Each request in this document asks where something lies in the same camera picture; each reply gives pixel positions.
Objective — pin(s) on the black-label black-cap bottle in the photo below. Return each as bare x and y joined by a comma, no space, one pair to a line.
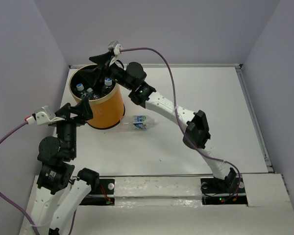
92,95

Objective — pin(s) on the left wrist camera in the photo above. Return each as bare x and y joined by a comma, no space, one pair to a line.
43,116

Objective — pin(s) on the clear crushed bottle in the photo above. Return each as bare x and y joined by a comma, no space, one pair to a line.
107,86

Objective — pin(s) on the blue-green label bottle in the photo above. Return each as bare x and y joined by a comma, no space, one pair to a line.
137,122

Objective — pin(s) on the clear bottle white cap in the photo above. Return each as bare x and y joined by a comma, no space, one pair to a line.
81,92

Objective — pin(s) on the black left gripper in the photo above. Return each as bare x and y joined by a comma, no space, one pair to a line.
84,108

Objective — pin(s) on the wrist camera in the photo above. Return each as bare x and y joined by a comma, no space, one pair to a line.
43,116
115,47

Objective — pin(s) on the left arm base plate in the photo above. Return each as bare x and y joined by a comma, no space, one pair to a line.
100,191

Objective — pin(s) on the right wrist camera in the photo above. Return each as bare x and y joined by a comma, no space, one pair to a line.
115,47

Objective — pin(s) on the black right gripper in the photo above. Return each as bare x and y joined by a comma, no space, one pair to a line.
92,74

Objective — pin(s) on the orange cylindrical bin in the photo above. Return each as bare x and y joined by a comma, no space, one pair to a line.
108,110

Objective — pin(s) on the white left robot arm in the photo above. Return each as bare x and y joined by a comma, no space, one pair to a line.
49,215

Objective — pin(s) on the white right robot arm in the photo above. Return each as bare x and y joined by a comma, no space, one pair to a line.
193,125

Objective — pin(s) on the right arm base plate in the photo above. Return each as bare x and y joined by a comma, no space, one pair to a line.
214,195

